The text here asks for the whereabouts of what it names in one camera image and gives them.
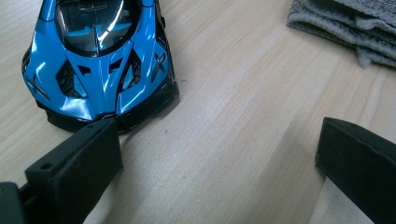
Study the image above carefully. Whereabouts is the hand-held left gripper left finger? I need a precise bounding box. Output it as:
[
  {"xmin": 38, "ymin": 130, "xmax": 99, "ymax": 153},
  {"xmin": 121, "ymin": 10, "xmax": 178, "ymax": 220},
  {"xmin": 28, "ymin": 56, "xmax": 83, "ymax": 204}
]
[{"xmin": 19, "ymin": 117, "xmax": 124, "ymax": 224}]

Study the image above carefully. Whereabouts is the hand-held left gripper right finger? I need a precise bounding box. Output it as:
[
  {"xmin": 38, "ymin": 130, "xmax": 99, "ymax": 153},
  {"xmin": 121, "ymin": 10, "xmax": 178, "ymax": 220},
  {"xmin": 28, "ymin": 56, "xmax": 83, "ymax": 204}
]
[{"xmin": 315, "ymin": 117, "xmax": 396, "ymax": 224}]

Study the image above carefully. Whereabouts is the blue toy sports car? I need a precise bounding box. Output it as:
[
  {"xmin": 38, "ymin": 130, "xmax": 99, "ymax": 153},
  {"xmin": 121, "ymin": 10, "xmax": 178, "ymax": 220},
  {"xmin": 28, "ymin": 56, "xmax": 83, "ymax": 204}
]
[{"xmin": 21, "ymin": 0, "xmax": 181, "ymax": 134}]

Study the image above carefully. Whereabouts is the grey cloth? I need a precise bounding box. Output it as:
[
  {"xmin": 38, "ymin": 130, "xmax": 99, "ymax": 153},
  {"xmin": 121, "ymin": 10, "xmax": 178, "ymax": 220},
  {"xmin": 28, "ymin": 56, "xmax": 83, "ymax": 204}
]
[{"xmin": 286, "ymin": 0, "xmax": 396, "ymax": 69}]

